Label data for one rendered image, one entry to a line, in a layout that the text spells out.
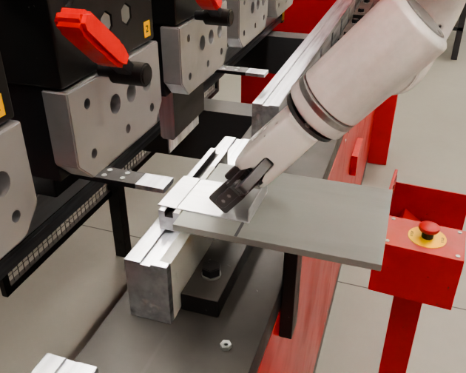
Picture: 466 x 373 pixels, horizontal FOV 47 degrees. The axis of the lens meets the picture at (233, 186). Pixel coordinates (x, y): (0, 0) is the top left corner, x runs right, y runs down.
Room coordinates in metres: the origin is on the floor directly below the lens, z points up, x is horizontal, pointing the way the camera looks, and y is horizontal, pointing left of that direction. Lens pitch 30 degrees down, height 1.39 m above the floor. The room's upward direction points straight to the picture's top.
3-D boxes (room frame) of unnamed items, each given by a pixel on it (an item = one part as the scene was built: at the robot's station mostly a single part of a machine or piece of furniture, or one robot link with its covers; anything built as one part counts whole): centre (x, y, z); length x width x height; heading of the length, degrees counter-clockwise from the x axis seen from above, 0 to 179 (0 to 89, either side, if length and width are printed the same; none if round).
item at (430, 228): (0.85, -0.38, 0.79); 0.04 x 0.04 x 0.04
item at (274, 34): (2.06, 0.00, 0.81); 0.64 x 0.08 x 0.14; 72
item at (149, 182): (0.71, 0.22, 1.01); 0.26 x 0.12 x 0.05; 72
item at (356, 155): (1.58, -0.41, 0.59); 0.15 x 0.02 x 0.07; 162
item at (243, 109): (1.35, 0.24, 0.81); 0.64 x 0.08 x 0.14; 72
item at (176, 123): (0.66, 0.07, 1.13); 0.10 x 0.02 x 0.10; 162
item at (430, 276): (0.89, -0.39, 0.75); 0.20 x 0.16 x 0.18; 157
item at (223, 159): (0.69, 0.05, 0.99); 0.20 x 0.03 x 0.03; 162
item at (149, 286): (0.71, 0.05, 0.92); 0.39 x 0.06 x 0.10; 162
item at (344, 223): (0.61, -0.08, 1.00); 0.26 x 0.18 x 0.01; 72
